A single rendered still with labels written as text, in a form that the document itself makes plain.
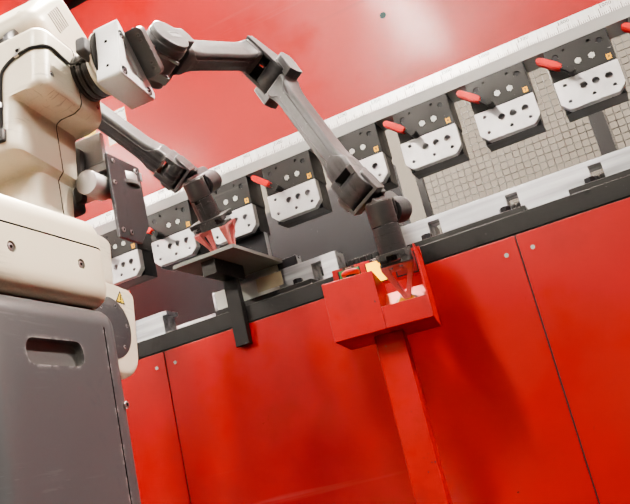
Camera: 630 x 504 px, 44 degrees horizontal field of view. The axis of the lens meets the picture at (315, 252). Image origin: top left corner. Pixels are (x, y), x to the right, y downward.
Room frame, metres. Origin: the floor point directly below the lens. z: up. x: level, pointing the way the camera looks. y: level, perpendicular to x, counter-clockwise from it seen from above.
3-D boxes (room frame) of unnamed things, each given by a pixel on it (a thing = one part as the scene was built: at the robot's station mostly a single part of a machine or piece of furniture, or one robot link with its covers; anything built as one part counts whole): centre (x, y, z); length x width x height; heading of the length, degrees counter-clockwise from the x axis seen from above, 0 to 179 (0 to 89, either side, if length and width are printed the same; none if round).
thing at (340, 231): (2.66, 0.20, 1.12); 1.13 x 0.02 x 0.44; 68
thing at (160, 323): (2.30, 0.68, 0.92); 0.50 x 0.06 x 0.10; 68
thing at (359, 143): (1.95, -0.18, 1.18); 0.15 x 0.09 x 0.17; 68
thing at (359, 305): (1.57, -0.11, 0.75); 0.20 x 0.16 x 0.18; 79
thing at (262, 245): (2.10, 0.17, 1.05); 0.10 x 0.02 x 0.10; 68
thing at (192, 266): (1.96, 0.22, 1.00); 0.26 x 0.18 x 0.01; 158
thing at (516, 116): (1.80, -0.55, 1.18); 0.15 x 0.09 x 0.17; 68
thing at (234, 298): (1.92, 0.24, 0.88); 0.14 x 0.04 x 0.22; 158
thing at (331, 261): (2.08, 0.12, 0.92); 0.39 x 0.06 x 0.10; 68
